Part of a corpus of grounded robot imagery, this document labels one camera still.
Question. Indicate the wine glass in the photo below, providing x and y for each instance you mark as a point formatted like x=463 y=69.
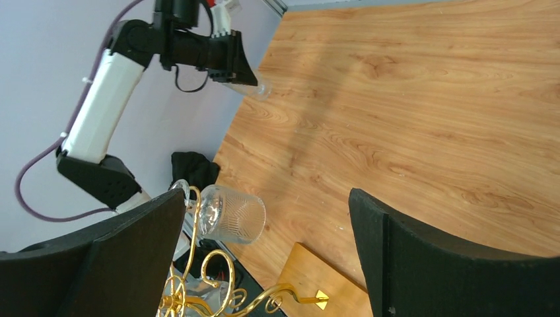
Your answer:
x=260 y=92
x=223 y=214
x=195 y=287

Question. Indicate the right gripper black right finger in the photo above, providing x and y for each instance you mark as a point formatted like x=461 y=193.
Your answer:
x=414 y=269

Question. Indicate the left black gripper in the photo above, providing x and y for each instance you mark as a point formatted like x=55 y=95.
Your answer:
x=227 y=62

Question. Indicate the gold wire glass rack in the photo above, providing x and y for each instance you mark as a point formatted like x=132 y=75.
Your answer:
x=218 y=265

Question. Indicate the black cloth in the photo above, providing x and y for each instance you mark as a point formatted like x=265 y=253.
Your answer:
x=194 y=168

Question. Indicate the wooden rack base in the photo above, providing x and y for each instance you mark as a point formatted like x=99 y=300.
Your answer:
x=311 y=276

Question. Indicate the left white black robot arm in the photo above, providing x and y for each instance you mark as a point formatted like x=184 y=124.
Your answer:
x=194 y=33

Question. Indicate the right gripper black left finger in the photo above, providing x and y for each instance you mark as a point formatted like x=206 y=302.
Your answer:
x=117 y=267

